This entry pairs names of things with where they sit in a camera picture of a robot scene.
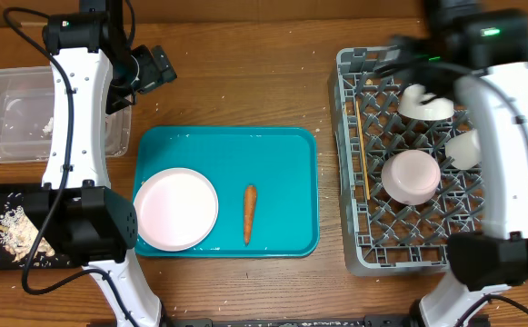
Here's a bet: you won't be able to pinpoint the small white saucer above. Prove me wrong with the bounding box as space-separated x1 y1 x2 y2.
397 84 454 121

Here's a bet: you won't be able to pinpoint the white cup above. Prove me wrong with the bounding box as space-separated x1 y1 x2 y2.
445 130 482 170

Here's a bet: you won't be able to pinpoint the white napkin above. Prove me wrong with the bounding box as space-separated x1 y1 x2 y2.
42 117 54 135

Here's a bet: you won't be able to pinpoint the white bowl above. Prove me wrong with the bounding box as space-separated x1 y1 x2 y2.
381 150 441 205

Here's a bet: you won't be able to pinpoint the large white plate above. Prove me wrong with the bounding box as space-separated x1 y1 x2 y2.
134 168 219 252

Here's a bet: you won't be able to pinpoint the orange carrot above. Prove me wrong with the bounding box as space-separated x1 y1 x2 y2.
244 185 257 245

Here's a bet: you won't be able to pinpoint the peanut and rice scraps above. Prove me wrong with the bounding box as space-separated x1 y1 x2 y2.
0 193 38 269

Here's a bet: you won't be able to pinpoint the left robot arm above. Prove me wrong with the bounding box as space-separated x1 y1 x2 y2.
23 0 176 326

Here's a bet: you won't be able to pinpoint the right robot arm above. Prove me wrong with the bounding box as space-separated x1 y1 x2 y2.
377 1 528 326

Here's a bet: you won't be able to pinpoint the grey dishwasher rack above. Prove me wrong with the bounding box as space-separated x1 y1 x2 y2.
328 47 483 276

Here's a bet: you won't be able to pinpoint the clear plastic bin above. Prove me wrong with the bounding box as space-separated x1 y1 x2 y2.
0 65 133 164

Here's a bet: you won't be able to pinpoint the teal plastic serving tray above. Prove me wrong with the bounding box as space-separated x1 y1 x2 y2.
133 126 319 258

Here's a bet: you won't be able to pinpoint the black plastic tray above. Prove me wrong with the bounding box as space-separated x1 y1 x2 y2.
0 183 40 270

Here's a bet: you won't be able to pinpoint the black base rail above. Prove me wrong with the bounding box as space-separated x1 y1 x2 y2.
170 314 419 327

